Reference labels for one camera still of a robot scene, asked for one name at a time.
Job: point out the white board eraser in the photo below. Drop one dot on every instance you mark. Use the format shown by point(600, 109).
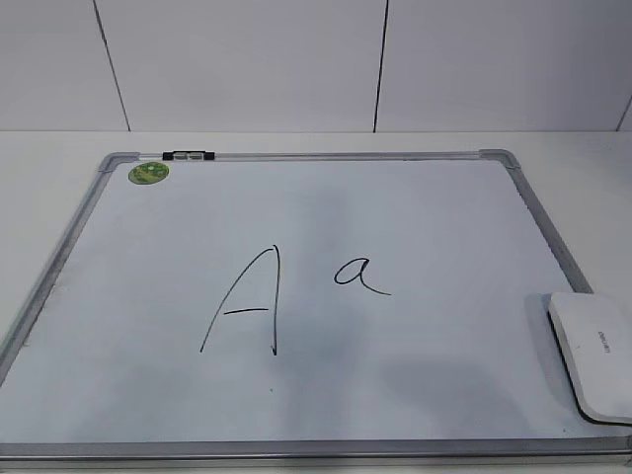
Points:
point(590, 335)

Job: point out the round green magnet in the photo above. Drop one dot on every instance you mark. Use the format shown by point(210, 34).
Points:
point(150, 173)

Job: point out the white board with aluminium frame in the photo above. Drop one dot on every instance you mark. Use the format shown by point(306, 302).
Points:
point(297, 308)

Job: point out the black hanging clip on frame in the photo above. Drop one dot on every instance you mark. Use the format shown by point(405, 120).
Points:
point(188, 155)

